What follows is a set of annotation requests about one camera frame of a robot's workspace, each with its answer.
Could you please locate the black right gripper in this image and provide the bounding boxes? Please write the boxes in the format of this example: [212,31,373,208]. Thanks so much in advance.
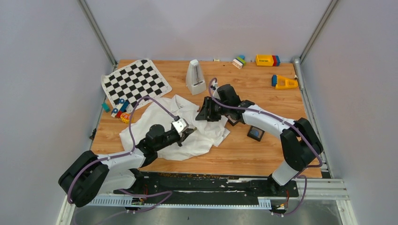
[196,97,230,122]

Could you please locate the white button-up shirt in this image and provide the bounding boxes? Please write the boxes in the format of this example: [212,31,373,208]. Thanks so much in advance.
[131,95,230,161]

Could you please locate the black square frame box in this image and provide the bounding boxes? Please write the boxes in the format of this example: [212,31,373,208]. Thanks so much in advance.
[247,126,265,142]

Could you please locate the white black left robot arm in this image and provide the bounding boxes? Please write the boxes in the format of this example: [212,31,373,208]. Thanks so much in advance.
[58,124,195,207]

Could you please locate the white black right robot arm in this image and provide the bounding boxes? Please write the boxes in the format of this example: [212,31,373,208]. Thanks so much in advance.
[195,84,323,196]

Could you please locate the white metronome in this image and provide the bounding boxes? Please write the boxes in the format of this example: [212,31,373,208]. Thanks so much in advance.
[185,60,207,95]

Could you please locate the white green blue blocks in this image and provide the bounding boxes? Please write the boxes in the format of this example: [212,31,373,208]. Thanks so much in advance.
[232,55,246,69]

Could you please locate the yellow orange round toy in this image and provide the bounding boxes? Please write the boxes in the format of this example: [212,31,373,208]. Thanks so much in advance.
[120,112,133,124]

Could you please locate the blue red toy car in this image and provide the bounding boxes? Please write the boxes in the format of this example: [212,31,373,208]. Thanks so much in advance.
[111,98,130,118]

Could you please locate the black white checkerboard mat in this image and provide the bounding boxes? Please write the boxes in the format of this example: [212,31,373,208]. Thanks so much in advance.
[101,60,172,113]

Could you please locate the yellow red blue block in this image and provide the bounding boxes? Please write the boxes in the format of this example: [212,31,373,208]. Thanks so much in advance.
[255,54,281,67]

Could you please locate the yellow blue triangular toy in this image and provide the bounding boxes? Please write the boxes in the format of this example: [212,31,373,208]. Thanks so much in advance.
[271,75,299,90]

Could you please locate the teal small block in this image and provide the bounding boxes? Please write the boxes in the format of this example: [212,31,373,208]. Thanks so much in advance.
[102,103,111,113]

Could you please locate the grey metal corner pipe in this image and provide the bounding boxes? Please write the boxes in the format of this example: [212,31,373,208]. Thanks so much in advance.
[292,56,310,103]

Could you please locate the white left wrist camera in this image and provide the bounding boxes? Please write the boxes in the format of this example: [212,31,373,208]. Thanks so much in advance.
[171,118,189,135]

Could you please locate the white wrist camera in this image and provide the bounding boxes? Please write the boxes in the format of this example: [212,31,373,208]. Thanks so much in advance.
[171,118,189,135]
[210,81,219,98]

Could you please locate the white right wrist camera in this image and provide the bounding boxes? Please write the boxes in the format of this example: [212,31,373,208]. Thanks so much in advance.
[210,81,219,98]

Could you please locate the black square frame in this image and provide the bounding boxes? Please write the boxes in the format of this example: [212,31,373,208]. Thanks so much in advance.
[227,115,240,126]

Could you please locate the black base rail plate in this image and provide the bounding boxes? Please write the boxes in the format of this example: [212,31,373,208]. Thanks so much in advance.
[126,172,299,204]

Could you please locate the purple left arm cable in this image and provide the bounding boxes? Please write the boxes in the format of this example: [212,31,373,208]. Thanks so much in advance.
[67,96,181,225]

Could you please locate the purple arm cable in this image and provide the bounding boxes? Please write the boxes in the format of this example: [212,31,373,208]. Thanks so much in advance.
[67,96,181,225]
[208,77,323,217]

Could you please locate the white slotted cable duct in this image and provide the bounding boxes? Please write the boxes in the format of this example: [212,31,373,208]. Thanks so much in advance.
[87,195,272,210]

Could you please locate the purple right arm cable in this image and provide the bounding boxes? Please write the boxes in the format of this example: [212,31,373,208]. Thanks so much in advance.
[208,77,323,217]

